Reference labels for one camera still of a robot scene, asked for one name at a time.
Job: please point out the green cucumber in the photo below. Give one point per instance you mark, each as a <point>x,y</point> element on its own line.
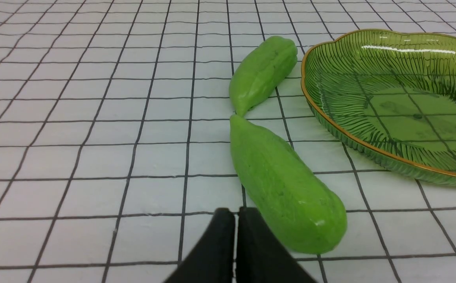
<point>303,213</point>
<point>260,72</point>

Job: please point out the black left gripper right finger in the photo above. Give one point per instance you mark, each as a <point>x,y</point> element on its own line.
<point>260,257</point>

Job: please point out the green glass plate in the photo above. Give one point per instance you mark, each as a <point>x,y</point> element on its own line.
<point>390,96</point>

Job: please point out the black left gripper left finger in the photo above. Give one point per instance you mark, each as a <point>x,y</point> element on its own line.
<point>211,259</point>

